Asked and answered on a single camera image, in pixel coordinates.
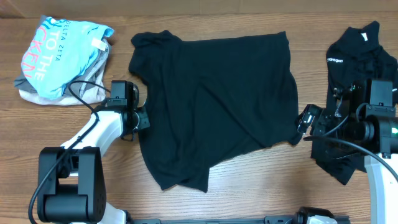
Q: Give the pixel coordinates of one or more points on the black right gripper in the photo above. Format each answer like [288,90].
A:
[322,117]

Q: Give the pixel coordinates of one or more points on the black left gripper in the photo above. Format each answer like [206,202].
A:
[142,111]

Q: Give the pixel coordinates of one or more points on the plain black t-shirt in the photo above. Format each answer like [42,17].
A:
[211,100]

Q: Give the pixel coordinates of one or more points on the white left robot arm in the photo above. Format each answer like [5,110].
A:
[71,186]

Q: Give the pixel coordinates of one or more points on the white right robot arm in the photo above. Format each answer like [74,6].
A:
[360,136]

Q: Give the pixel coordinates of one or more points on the white folded garment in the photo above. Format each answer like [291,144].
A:
[87,92]

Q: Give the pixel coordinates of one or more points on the black hydrogen logo shirt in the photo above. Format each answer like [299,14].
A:
[356,55]

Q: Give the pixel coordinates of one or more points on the grey folded garment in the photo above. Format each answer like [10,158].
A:
[74,87]

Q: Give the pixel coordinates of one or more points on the light blue printed t-shirt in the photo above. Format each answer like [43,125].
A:
[59,56]

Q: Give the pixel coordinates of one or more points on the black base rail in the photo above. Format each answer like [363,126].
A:
[288,219]

